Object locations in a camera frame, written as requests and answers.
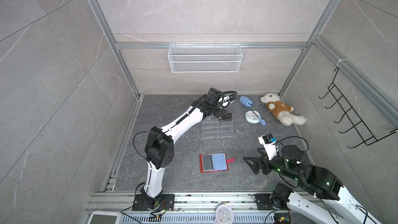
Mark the white tablet device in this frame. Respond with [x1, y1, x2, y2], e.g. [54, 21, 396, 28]
[88, 211, 122, 224]

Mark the white teddy bear brown shirt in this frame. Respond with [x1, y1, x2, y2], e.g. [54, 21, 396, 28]
[260, 93, 307, 126]

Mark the red card holder wallet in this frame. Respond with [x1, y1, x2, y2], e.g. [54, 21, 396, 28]
[199, 152, 236, 173]

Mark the grey credit card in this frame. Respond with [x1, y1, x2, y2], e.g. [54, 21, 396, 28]
[202, 155, 214, 172]

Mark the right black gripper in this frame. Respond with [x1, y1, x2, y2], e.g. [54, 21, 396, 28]
[243, 146, 303, 183]

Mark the white wire mesh basket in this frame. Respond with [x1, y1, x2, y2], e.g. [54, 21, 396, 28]
[167, 44, 243, 73]

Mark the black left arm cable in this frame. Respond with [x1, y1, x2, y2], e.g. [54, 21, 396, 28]
[188, 91, 238, 114]

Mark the black wall hook rack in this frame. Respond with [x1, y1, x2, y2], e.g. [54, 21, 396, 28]
[318, 67, 398, 149]

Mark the blue credit card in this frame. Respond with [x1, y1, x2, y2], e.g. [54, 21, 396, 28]
[212, 153, 228, 171]

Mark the clear acrylic organizer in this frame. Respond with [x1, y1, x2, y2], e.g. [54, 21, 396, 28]
[201, 116, 234, 139]

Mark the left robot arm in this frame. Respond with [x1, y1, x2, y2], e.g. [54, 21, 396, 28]
[141, 88, 237, 209]

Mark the white round clock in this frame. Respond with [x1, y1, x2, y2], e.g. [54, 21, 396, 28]
[215, 204, 234, 224]

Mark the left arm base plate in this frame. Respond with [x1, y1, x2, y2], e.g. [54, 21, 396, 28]
[131, 194, 175, 211]

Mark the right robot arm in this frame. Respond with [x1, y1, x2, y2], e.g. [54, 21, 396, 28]
[244, 144, 379, 224]

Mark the blue plastic bottle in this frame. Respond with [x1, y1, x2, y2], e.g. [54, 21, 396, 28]
[239, 95, 253, 108]

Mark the small blue brush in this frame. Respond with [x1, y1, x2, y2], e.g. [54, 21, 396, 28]
[259, 118, 266, 126]

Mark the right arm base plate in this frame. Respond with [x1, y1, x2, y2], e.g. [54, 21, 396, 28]
[254, 194, 277, 211]

